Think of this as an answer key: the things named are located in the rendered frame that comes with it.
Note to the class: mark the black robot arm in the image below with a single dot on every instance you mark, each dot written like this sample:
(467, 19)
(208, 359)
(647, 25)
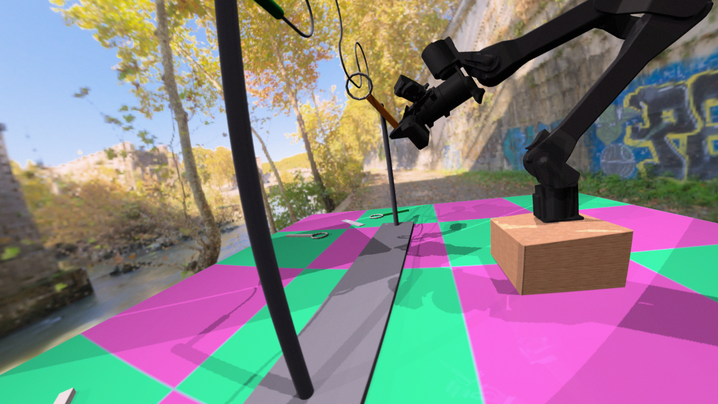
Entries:
(663, 23)

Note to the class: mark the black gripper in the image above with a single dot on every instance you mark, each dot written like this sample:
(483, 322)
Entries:
(412, 125)

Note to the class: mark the grey loop with orange handle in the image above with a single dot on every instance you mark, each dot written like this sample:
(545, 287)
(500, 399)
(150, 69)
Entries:
(372, 100)

